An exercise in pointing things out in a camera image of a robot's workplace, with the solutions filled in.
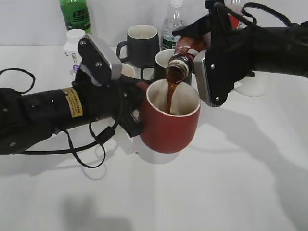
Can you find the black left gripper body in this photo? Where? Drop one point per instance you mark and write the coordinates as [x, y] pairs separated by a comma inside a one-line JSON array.
[[100, 102]]

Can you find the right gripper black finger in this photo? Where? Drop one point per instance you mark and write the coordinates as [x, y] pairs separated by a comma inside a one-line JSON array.
[[195, 30]]

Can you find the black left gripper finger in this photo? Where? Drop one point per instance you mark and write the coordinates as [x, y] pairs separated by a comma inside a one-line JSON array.
[[132, 100]]

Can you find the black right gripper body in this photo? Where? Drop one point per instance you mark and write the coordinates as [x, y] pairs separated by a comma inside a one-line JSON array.
[[228, 43]]

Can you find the brown Nescafe coffee bottle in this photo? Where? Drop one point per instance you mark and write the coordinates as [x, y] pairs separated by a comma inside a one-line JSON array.
[[180, 64]]

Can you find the red ceramic mug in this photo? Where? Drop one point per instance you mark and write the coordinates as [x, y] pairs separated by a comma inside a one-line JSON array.
[[168, 132]]

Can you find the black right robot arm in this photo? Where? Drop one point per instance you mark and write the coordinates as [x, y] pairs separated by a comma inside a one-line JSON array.
[[281, 50]]

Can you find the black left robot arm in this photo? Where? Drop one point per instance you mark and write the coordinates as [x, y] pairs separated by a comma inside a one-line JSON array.
[[28, 119]]

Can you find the yellow paper cup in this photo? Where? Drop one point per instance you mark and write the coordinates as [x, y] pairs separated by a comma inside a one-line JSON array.
[[128, 70]]

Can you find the clear water bottle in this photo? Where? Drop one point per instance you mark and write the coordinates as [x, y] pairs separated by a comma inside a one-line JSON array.
[[174, 19]]

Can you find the black ceramic mug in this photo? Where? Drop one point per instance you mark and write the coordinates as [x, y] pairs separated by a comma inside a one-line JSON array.
[[160, 65]]

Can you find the white ceramic mug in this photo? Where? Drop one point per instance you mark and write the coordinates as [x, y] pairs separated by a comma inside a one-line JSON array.
[[252, 86]]

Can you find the dark grey mug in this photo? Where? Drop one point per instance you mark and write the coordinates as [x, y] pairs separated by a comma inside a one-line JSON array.
[[142, 45]]

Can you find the white yogurt carton bottle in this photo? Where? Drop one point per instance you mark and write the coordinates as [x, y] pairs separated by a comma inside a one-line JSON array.
[[70, 49]]

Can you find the green soda bottle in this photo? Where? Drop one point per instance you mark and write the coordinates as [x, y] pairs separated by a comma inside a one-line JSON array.
[[76, 15]]

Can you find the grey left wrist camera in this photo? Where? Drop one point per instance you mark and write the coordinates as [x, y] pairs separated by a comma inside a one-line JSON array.
[[99, 62]]

